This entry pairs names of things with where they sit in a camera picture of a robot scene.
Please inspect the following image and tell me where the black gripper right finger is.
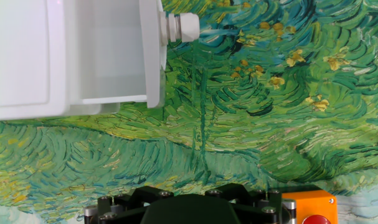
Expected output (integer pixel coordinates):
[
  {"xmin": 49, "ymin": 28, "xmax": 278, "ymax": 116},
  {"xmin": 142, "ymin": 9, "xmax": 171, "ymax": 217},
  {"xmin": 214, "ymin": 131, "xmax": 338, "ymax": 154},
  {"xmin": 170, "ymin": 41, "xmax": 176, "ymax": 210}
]
[{"xmin": 204, "ymin": 182, "xmax": 297, "ymax": 224}]

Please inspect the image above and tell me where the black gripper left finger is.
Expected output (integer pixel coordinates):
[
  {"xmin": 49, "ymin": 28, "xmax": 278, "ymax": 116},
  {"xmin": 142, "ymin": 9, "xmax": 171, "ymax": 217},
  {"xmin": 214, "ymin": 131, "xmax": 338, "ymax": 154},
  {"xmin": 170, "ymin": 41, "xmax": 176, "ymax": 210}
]
[{"xmin": 84, "ymin": 185, "xmax": 174, "ymax": 224}]

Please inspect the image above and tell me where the white plastic drawer cabinet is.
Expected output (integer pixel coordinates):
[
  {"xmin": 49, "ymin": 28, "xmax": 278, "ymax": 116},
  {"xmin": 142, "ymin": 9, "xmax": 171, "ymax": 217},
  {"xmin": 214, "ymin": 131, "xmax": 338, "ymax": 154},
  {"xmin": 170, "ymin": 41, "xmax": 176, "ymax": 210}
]
[{"xmin": 0, "ymin": 0, "xmax": 121, "ymax": 121}]

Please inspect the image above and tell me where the orange box with red button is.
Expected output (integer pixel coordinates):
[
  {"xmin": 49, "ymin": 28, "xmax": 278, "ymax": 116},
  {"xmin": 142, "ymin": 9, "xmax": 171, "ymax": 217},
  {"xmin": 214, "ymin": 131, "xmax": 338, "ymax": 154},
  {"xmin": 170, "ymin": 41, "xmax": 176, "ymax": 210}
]
[{"xmin": 281, "ymin": 189, "xmax": 338, "ymax": 224}]

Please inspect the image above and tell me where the green painted landscape tablecloth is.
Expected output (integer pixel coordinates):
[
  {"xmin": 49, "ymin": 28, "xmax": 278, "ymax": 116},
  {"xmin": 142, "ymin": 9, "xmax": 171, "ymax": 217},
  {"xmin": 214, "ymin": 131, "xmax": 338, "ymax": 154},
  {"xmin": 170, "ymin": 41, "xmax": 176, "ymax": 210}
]
[{"xmin": 0, "ymin": 0, "xmax": 378, "ymax": 224}]

